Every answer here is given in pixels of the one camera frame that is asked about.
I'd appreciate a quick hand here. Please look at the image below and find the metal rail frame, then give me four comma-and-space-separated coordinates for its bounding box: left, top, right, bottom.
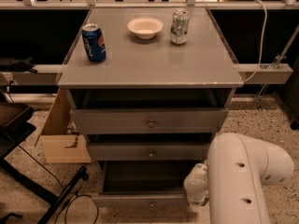
0, 3, 292, 89

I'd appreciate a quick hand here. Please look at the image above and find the white cable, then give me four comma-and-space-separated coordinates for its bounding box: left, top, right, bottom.
242, 0, 269, 84

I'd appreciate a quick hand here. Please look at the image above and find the grey drawer cabinet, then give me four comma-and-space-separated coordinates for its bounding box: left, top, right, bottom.
59, 7, 243, 207

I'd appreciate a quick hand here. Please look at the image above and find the grey top drawer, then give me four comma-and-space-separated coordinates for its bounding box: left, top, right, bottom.
70, 108, 228, 134

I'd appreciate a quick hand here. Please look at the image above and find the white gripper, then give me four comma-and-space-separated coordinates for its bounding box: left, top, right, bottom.
183, 163, 208, 206

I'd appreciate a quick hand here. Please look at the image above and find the blue Pepsi can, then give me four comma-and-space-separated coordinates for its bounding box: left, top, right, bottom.
82, 23, 106, 63

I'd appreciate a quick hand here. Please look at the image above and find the black stand frame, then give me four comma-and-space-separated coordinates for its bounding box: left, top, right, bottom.
0, 102, 98, 224

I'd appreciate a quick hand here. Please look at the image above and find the brown cardboard panel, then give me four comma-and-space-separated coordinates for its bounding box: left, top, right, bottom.
39, 90, 91, 163

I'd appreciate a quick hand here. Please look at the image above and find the white bowl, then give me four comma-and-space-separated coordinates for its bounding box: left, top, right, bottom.
127, 17, 164, 39

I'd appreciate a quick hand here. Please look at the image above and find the grey middle drawer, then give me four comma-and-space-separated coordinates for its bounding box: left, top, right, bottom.
88, 142, 209, 161

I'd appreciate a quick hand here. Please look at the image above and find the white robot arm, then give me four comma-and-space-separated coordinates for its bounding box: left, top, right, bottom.
184, 133, 294, 224

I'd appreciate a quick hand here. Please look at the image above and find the silver green soda can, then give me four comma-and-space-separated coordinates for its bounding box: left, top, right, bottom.
170, 8, 190, 45

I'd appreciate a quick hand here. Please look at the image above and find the grey drawer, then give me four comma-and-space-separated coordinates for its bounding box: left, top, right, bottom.
88, 142, 209, 161
93, 161, 197, 207
70, 108, 228, 134

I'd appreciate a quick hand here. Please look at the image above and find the black floor cable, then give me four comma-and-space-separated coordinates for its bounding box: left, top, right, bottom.
18, 144, 100, 224

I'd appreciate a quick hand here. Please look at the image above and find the grey bottom drawer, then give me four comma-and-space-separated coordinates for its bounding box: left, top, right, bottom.
93, 161, 197, 207

